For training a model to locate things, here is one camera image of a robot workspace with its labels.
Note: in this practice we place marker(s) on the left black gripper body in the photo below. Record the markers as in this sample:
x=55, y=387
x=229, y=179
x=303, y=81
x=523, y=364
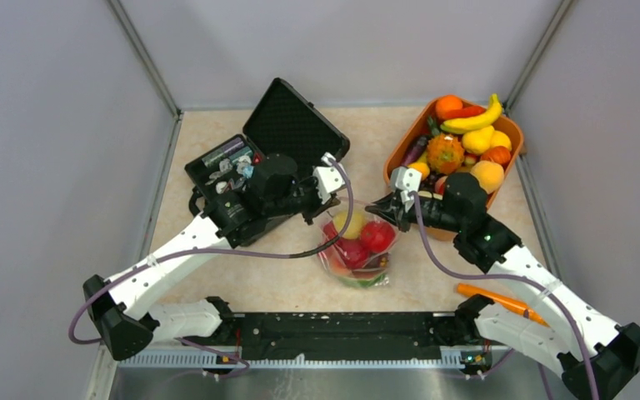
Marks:
x=308, y=199

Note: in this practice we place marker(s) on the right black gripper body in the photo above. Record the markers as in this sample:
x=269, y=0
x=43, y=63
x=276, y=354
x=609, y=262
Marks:
x=434, y=216

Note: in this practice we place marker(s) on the red toy tomato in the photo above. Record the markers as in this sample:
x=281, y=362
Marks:
x=329, y=231

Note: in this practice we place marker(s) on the clear zip top bag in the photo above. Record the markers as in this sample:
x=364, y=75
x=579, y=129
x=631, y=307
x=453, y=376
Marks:
x=329, y=257

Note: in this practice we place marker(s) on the red toy bell pepper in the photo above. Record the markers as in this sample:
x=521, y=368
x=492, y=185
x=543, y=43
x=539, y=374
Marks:
x=352, y=252

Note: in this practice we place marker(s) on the toy watermelon slice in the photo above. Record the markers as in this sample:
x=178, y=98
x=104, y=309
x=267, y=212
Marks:
x=358, y=279

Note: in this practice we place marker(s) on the red toy apple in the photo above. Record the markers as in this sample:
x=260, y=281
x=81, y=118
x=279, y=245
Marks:
x=377, y=237

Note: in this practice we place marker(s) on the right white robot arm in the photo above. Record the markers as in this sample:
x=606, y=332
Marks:
x=595, y=356

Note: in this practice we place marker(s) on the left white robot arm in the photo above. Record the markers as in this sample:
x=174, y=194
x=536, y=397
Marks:
x=123, y=308

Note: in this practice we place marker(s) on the small yellow toy mango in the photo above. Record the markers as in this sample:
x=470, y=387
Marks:
x=422, y=168

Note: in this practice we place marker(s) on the toy peach orange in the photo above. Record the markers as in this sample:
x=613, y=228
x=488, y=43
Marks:
x=490, y=175

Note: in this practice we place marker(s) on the purple toy eggplant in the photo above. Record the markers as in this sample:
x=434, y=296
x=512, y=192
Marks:
x=415, y=150

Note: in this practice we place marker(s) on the yellow toy pear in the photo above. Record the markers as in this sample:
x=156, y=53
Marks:
x=478, y=141

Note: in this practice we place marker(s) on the red orange toy persimmon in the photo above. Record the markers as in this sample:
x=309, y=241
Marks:
x=499, y=154

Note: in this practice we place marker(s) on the orange fruit basket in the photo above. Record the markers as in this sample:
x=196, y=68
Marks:
x=420, y=128

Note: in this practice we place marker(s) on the black poker chip case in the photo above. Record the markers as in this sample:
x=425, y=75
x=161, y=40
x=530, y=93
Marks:
x=259, y=143

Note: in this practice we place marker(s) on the yellow toy banana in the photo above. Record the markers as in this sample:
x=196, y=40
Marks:
x=464, y=125

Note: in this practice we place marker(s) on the small orange toy carrot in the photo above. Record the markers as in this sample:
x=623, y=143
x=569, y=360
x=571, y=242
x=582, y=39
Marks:
x=465, y=112

